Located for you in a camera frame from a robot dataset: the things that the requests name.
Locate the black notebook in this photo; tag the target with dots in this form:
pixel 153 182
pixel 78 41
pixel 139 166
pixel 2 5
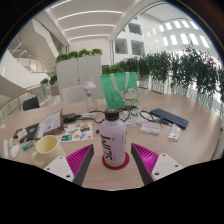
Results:
pixel 32 130

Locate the white plastic packet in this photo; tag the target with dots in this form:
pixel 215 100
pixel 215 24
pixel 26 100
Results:
pixel 174 132

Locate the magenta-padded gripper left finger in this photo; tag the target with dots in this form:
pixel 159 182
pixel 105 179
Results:
pixel 60 166

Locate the pale yellow mug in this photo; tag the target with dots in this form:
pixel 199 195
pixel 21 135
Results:
pixel 48 148

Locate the dark blue keyboard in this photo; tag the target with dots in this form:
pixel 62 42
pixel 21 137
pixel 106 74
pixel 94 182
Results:
pixel 169 118

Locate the small blue-green marker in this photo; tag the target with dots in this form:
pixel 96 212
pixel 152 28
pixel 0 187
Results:
pixel 28 145

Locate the clear water bottle, white lid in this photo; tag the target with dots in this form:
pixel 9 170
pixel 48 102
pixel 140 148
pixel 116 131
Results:
pixel 90 98

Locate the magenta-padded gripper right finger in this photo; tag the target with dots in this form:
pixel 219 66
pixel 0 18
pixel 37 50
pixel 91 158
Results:
pixel 165 166

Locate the white chair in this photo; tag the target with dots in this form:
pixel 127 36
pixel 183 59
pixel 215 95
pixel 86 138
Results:
pixel 73 94

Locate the white cabinet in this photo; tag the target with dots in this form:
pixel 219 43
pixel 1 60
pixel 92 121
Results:
pixel 78 75

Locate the small red and black box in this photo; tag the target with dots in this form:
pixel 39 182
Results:
pixel 17 133

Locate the green plants atop cabinet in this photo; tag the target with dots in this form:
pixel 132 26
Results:
pixel 78 54

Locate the row of green hedge plants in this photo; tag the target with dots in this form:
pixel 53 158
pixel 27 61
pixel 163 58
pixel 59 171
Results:
pixel 186 70

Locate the black chair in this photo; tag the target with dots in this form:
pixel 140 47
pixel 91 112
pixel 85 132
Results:
pixel 31 103

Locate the black power adapter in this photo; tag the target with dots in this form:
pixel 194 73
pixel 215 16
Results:
pixel 70 117

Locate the purple drink bottle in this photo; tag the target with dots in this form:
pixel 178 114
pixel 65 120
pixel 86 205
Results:
pixel 113 140

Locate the colourful sticker sheet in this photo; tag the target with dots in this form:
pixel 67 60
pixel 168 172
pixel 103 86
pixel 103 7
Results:
pixel 78 132

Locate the green tote bag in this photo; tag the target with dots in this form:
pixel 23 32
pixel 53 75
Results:
pixel 116 90

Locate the potted green plants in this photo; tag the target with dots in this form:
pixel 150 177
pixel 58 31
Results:
pixel 52 80

